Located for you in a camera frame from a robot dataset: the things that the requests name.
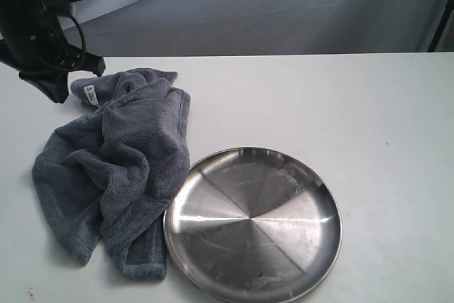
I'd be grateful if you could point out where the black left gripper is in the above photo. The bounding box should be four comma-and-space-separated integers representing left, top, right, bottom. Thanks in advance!
1, 0, 106, 103

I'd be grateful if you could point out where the blue-grey fleece towel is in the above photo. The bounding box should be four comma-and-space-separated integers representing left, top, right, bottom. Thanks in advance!
32, 68, 191, 281

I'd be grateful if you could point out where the grey fabric backdrop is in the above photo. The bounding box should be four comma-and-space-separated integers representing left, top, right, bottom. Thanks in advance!
75, 0, 445, 56

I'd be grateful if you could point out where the round stainless steel plate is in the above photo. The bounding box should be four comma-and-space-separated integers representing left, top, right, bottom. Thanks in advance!
163, 147, 343, 302

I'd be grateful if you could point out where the black backdrop stand pole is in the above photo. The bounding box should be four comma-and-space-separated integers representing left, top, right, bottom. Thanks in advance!
427, 0, 453, 53

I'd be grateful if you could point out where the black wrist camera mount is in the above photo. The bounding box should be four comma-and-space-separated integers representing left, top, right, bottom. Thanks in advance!
37, 0, 81, 17

